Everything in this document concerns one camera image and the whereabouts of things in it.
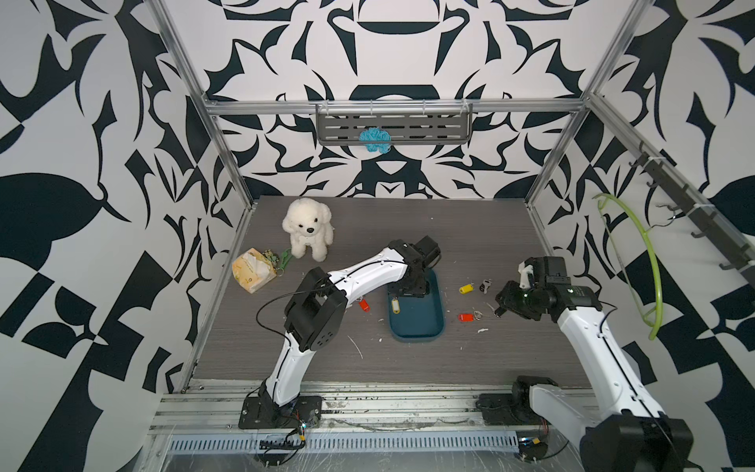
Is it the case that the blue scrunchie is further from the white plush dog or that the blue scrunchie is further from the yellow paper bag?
the yellow paper bag

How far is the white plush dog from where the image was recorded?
3.06 feet

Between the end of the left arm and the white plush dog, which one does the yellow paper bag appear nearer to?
the white plush dog

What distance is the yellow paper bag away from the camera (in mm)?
957

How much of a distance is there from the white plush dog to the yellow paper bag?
4.3 inches
